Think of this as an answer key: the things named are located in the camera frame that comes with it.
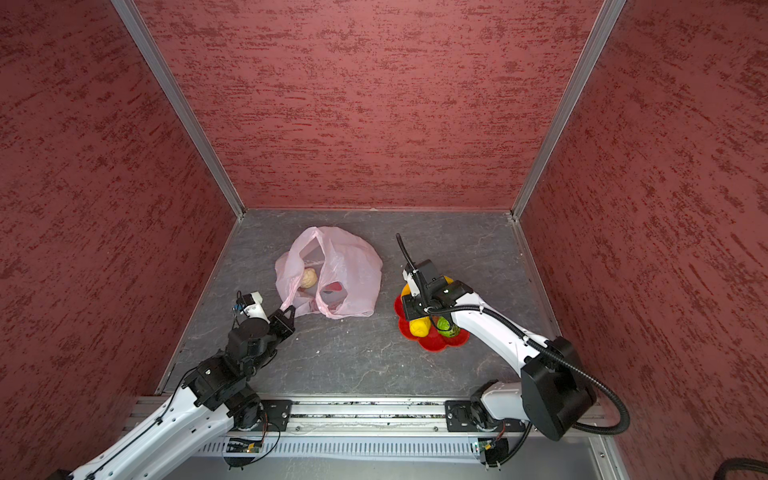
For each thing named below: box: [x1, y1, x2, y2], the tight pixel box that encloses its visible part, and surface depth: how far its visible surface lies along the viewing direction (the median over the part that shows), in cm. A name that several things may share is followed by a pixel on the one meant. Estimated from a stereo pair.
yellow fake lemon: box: [409, 316, 431, 338], surface depth 86 cm
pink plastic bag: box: [274, 226, 383, 320], surface depth 87 cm
